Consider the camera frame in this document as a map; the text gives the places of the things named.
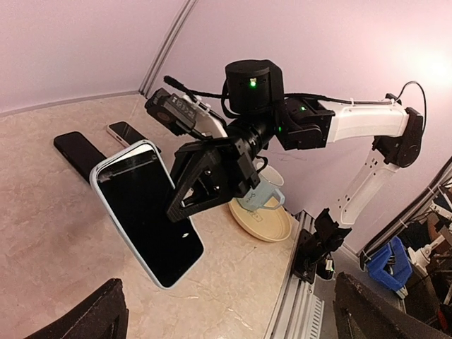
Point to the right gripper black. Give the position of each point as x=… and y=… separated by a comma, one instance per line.
x=209, y=173

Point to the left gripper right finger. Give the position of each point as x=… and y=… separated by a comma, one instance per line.
x=356, y=306

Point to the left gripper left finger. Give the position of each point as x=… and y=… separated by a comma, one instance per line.
x=103, y=314

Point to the light blue phone case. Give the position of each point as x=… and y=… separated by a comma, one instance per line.
x=106, y=201

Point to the black phone case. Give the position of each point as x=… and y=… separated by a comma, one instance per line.
x=81, y=154

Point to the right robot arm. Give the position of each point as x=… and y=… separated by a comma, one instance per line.
x=253, y=89

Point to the blue plastic part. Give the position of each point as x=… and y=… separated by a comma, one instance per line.
x=391, y=266

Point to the light blue mug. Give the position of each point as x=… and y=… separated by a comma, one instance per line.
x=267, y=195

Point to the beige plate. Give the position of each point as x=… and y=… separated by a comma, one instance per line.
x=264, y=224

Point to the front aluminium rail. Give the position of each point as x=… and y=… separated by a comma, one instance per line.
x=298, y=312

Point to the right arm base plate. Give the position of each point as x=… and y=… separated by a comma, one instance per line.
x=314, y=254

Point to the right aluminium frame post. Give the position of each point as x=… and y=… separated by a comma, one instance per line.
x=165, y=47

